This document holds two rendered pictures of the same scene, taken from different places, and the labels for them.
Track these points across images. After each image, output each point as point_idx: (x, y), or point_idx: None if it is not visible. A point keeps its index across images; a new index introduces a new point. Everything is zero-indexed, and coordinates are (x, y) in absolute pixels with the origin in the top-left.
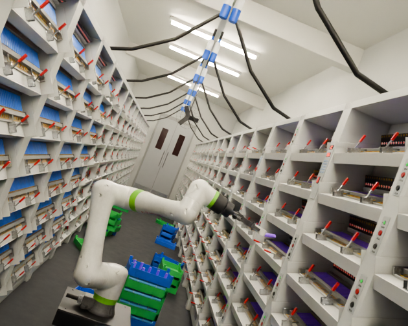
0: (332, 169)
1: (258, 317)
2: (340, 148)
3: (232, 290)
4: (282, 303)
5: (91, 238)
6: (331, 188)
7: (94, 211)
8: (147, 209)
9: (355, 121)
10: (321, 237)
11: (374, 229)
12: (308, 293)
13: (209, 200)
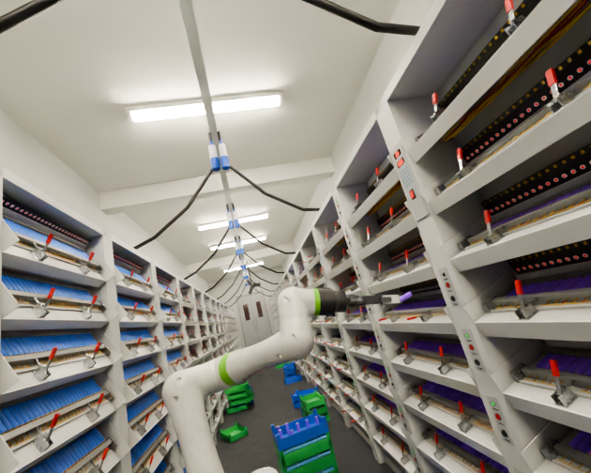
0: (420, 170)
1: (453, 401)
2: (409, 144)
3: (391, 389)
4: (503, 366)
5: (196, 470)
6: (437, 188)
7: (180, 427)
8: (248, 371)
9: (401, 111)
10: (495, 236)
11: (562, 170)
12: (590, 322)
13: (312, 305)
